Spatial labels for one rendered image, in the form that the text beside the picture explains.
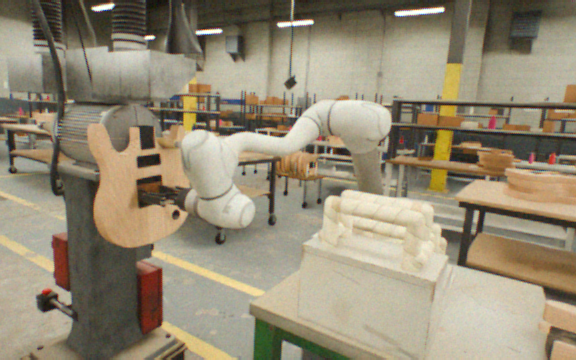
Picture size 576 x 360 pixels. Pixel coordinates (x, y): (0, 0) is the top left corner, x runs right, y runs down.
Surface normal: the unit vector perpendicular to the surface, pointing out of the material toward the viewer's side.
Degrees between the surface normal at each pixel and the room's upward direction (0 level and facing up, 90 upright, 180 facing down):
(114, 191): 89
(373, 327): 90
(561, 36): 90
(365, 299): 90
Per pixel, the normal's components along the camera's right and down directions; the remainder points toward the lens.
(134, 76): -0.52, 0.12
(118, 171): 0.86, 0.12
